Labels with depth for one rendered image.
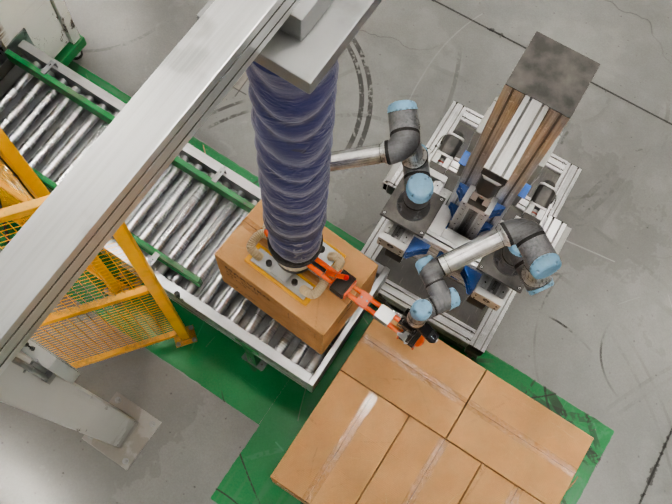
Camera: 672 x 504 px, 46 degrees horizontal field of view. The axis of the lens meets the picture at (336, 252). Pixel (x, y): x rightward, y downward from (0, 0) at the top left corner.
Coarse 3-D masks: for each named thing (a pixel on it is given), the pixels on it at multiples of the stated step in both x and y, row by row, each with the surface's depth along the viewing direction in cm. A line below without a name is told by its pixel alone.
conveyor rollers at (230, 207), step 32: (32, 96) 421; (64, 96) 422; (64, 128) 415; (32, 160) 408; (160, 192) 407; (128, 224) 400; (192, 224) 402; (192, 256) 396; (192, 288) 391; (256, 320) 387
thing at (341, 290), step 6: (330, 282) 324; (336, 282) 326; (342, 282) 326; (348, 282) 326; (354, 282) 325; (330, 288) 325; (336, 288) 325; (342, 288) 325; (348, 288) 325; (336, 294) 327; (342, 294) 323
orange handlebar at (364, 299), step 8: (264, 232) 333; (312, 264) 329; (320, 264) 329; (320, 272) 327; (328, 280) 327; (352, 288) 327; (360, 288) 326; (352, 296) 325; (360, 296) 324; (368, 296) 325; (360, 304) 323; (368, 304) 326; (376, 304) 324; (392, 328) 321
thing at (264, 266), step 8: (264, 248) 342; (248, 256) 341; (264, 256) 341; (256, 264) 339; (264, 264) 340; (272, 264) 340; (264, 272) 339; (272, 280) 338; (280, 280) 338; (288, 280) 338; (296, 280) 335; (304, 280) 339; (288, 288) 337; (296, 288) 337; (312, 288) 337; (296, 296) 336; (304, 296) 336; (304, 304) 335
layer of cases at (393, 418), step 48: (384, 336) 388; (336, 384) 380; (384, 384) 381; (432, 384) 382; (480, 384) 383; (336, 432) 372; (384, 432) 374; (432, 432) 375; (480, 432) 376; (528, 432) 377; (576, 432) 378; (288, 480) 364; (336, 480) 366; (384, 480) 367; (432, 480) 368; (480, 480) 369; (528, 480) 370
